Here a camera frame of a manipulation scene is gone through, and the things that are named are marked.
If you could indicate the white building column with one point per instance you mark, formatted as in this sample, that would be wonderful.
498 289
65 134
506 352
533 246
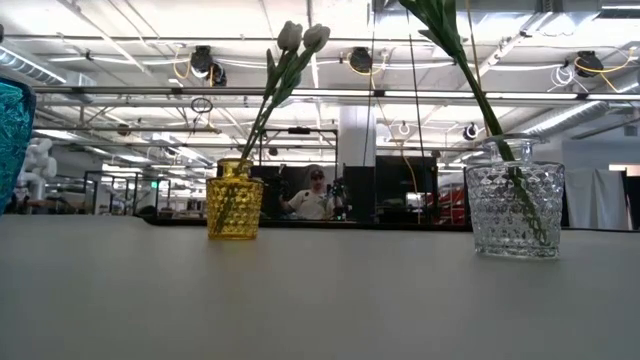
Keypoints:
356 135

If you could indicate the yellow glass vase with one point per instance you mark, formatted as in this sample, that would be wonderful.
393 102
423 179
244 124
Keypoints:
235 205

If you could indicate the black cabinet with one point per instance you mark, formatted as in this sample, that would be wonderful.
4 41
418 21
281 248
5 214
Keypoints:
400 185

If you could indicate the clear glass vase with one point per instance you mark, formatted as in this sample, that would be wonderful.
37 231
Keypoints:
495 210

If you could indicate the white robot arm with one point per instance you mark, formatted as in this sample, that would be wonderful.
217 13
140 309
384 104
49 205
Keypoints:
40 162

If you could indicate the black background robot arm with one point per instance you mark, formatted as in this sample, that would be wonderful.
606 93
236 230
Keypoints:
339 192

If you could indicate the long ceiling light bar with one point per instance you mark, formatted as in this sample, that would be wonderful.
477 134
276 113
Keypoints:
430 94

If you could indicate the person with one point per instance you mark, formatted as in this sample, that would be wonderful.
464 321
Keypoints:
312 202

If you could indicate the red storage bins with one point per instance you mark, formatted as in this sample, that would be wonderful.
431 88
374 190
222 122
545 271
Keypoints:
450 202

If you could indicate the black aluminium rig frame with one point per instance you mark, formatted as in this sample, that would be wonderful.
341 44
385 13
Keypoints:
350 225

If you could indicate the teal glass vase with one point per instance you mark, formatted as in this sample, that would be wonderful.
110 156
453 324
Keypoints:
15 145

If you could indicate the white cloth cover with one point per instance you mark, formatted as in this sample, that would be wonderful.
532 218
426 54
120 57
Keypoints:
595 195

